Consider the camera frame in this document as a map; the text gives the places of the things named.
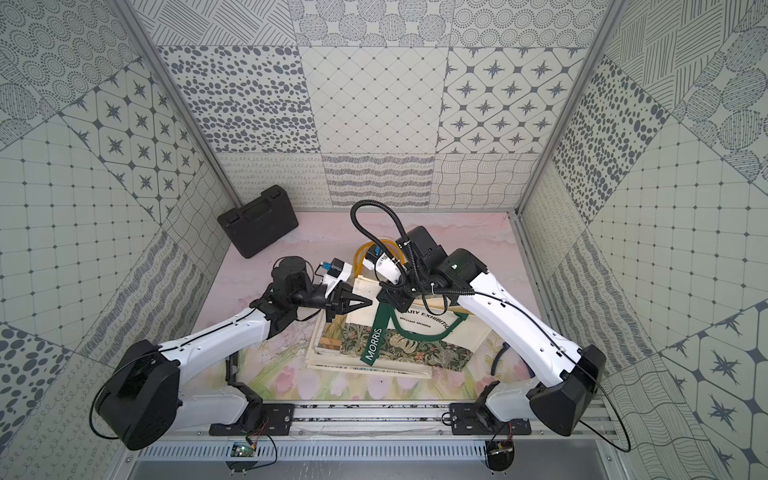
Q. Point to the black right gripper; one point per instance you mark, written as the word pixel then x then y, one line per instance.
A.
pixel 396 296

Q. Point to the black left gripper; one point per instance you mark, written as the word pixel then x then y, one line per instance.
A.
pixel 334 301

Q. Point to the yellow handled white bag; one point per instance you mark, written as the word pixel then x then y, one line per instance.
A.
pixel 332 332

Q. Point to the starry night canvas tote bag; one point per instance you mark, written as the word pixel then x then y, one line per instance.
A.
pixel 320 358

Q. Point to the green handled exhibition tote bag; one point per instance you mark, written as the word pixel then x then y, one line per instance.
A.
pixel 382 337

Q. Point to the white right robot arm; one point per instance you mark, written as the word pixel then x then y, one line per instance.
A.
pixel 566 376

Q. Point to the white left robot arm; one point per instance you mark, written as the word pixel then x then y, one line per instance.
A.
pixel 191 381

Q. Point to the pink floral table mat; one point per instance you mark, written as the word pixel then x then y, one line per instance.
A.
pixel 276 369

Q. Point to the black plastic tool case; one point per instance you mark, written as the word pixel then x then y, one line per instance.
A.
pixel 259 223

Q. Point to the left circuit board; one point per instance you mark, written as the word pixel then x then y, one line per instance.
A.
pixel 242 458

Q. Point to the circuit board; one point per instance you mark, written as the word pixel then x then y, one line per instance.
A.
pixel 242 458
pixel 499 455

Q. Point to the right circuit board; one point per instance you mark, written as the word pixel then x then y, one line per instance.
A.
pixel 499 455

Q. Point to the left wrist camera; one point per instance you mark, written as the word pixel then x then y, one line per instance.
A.
pixel 336 272

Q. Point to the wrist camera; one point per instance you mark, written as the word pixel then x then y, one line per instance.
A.
pixel 377 265
pixel 336 272

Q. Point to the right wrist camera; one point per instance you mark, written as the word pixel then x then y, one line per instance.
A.
pixel 377 265

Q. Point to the blue handled pliers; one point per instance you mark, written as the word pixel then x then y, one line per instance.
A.
pixel 497 358

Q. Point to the aluminium mounting rail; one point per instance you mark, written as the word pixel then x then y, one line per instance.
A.
pixel 339 419

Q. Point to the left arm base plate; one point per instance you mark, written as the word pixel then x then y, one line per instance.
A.
pixel 274 419

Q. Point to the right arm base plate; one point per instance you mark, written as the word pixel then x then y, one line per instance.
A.
pixel 464 419

